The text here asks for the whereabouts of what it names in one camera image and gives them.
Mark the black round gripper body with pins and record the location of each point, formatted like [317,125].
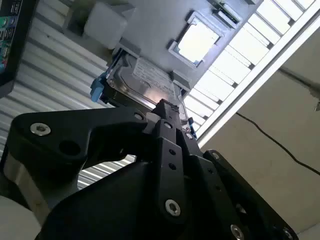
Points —
[105,212]

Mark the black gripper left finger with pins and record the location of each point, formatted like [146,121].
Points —
[62,135]

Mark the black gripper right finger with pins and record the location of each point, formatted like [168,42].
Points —
[225,190]

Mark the hard disk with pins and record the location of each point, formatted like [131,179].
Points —
[145,82]

